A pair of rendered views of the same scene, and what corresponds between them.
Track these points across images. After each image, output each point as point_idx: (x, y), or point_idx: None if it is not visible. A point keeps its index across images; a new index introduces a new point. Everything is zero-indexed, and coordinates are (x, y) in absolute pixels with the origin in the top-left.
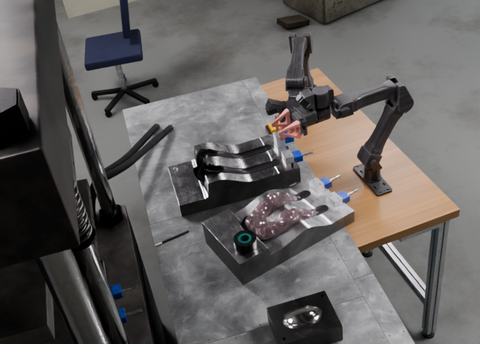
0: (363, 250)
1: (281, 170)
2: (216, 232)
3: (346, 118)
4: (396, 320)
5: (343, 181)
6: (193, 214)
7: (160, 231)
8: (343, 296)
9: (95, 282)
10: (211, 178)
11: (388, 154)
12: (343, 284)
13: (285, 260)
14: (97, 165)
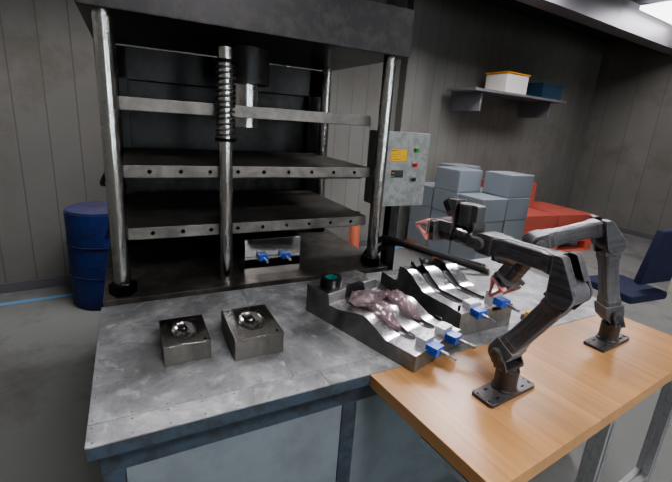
0: (375, 387)
1: (448, 304)
2: (344, 274)
3: (616, 370)
4: (256, 400)
5: (482, 366)
6: (385, 287)
7: None
8: (293, 362)
9: (219, 175)
10: (407, 266)
11: (573, 409)
12: (310, 362)
13: (338, 328)
14: (372, 210)
